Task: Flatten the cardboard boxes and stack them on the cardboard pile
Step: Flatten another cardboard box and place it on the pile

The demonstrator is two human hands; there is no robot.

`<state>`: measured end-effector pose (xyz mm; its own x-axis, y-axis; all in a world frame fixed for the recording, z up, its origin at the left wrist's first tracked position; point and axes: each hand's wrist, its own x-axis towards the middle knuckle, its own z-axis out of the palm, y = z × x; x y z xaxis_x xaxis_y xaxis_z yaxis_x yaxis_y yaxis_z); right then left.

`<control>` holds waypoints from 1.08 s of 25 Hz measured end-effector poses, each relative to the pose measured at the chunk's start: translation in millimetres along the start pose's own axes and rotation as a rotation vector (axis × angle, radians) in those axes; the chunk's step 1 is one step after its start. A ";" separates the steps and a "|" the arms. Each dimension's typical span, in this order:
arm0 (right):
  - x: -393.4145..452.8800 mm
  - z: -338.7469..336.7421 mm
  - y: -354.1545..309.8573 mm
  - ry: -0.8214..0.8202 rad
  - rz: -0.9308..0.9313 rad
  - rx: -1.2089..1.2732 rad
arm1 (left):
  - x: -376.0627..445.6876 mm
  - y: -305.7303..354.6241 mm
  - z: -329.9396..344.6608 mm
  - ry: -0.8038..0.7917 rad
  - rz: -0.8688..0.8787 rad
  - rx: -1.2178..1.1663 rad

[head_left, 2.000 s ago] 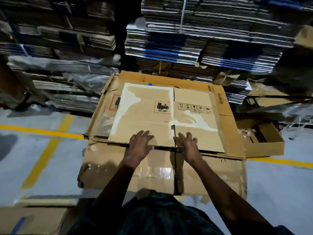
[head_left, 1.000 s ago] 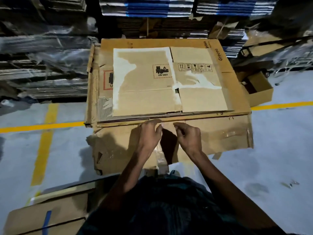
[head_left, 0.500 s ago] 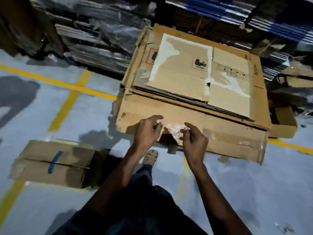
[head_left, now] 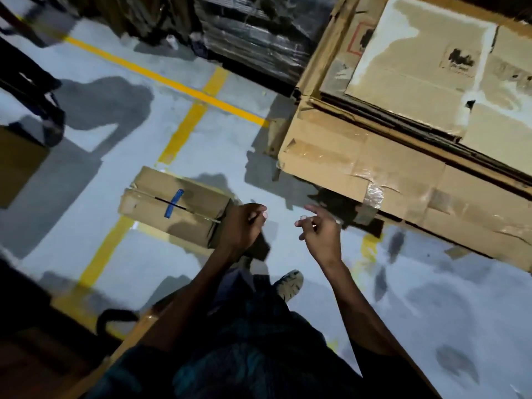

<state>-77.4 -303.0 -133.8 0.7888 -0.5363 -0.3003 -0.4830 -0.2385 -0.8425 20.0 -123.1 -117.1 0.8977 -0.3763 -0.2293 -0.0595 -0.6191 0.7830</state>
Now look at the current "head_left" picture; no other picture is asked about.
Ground cardboard box with torn surface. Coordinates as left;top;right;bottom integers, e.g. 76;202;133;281
318;0;391;100

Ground person's right forearm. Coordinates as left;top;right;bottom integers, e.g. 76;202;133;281
324;261;400;358

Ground taped shiny cardboard box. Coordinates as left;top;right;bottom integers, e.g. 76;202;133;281
58;303;167;399

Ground pile of brown cardboard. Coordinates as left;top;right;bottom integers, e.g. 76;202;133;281
265;0;532;273

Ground stacks of cartons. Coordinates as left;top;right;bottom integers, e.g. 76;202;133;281
79;0;200;42
193;0;341;86

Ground small carton with blue tape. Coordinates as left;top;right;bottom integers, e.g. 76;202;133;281
118;166;238;250

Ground person's right hand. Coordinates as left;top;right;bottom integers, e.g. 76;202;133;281
294;204;344;267

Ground person's right woven shoe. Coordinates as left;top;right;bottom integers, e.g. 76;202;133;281
272;269;304;303

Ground person's left hand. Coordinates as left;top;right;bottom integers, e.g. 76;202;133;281
216;202;269;254

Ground person's blue jeans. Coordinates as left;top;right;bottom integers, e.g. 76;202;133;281
216;265;271;304

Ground person's left forearm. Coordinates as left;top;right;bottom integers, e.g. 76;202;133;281
145;244;246;354

